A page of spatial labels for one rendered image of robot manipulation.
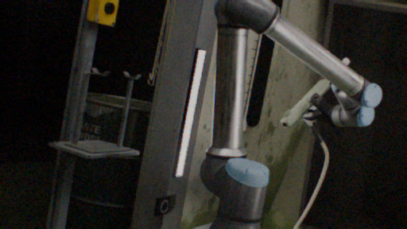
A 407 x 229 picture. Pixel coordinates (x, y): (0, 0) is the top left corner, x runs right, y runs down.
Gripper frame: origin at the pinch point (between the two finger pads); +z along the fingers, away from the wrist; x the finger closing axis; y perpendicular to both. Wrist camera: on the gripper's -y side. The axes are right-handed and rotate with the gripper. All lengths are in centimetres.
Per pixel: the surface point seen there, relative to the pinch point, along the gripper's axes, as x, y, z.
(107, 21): -36, -78, 33
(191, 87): -15, -29, 45
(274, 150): 42, 65, 110
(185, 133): -30, -13, 50
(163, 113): -29, -25, 58
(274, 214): 19, 105, 120
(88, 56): -49, -71, 41
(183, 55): -8, -43, 48
